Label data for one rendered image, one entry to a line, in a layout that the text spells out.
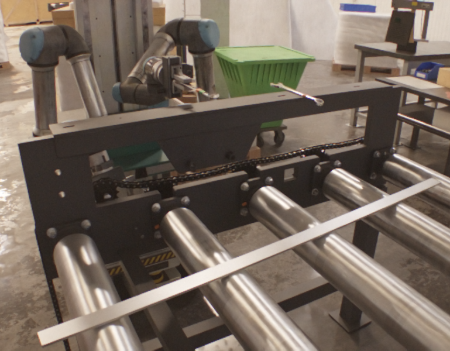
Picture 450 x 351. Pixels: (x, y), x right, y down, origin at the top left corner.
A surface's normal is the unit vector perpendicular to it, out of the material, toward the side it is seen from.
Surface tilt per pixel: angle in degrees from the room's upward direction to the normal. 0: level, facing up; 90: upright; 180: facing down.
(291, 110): 90
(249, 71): 101
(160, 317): 0
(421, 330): 53
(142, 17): 90
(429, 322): 31
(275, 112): 90
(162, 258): 90
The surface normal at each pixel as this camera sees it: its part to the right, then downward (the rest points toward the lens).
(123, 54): 0.50, 0.38
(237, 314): -0.69, -0.38
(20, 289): 0.01, -0.90
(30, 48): -0.60, 0.21
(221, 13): 0.00, 0.43
